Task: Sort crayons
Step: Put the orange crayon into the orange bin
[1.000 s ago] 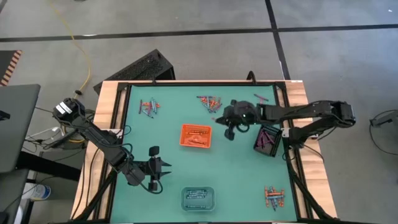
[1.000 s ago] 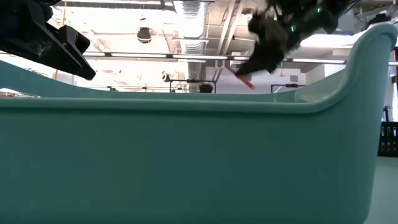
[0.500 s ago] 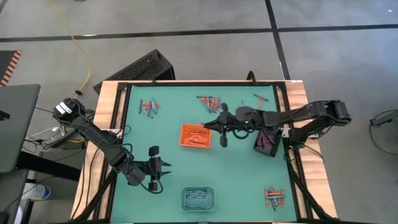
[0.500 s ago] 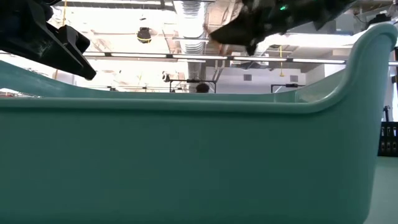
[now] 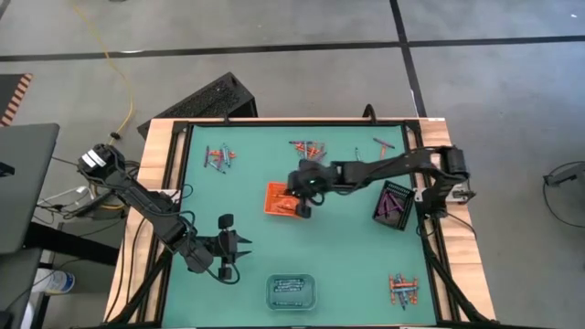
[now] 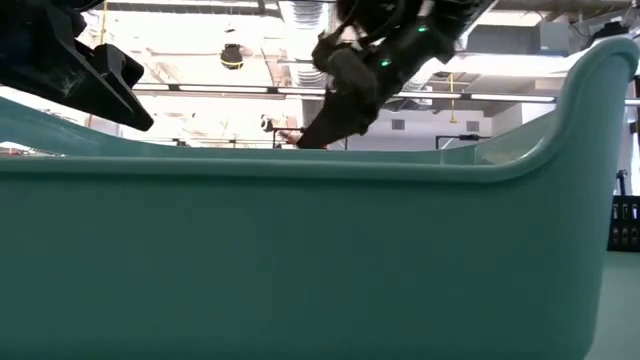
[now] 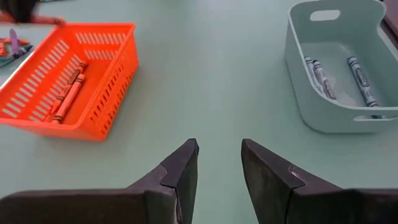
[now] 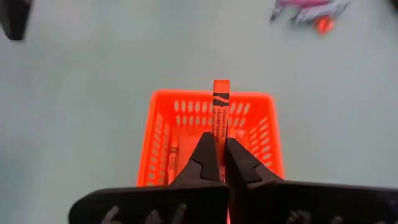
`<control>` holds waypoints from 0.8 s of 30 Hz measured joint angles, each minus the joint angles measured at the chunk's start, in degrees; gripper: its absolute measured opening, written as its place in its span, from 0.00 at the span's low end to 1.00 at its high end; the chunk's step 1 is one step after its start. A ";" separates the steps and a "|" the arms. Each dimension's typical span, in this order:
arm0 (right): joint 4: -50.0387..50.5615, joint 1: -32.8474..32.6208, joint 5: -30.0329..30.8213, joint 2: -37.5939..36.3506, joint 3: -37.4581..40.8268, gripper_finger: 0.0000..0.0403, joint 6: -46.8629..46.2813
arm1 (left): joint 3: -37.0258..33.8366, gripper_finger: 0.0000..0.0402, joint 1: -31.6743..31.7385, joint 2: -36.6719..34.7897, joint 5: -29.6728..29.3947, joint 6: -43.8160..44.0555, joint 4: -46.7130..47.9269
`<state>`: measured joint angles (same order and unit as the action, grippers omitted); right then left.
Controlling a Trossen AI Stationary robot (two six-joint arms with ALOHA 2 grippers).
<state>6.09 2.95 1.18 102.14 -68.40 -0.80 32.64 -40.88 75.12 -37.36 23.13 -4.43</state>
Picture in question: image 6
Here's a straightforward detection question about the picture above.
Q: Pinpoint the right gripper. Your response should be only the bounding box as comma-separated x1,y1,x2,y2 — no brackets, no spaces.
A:
297,42,401,150

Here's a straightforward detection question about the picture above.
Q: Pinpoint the yellow hanging cord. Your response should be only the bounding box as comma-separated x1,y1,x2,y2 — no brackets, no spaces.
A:
98,0,109,47

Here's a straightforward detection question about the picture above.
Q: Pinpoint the light blue plastic bin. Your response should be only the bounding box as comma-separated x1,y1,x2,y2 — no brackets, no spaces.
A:
0,35,640,360

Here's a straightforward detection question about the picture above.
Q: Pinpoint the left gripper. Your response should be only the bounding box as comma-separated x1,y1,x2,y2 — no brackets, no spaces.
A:
0,0,154,132

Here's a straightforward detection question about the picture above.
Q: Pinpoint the grey ceiling ventilation box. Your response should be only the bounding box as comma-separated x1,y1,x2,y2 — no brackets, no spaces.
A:
466,23,571,56

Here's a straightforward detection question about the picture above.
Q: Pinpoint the yellow hanging pendant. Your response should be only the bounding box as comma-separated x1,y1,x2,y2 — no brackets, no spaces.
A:
447,72,459,125

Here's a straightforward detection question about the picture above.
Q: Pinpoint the ribbed silver air duct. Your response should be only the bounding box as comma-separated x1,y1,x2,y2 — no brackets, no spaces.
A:
278,0,335,89

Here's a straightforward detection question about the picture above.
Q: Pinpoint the black plastic basket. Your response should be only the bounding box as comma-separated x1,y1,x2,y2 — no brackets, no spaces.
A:
607,194,640,253

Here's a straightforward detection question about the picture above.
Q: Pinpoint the black hanging ceiling dome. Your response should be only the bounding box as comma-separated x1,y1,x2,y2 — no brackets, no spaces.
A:
219,43,245,71

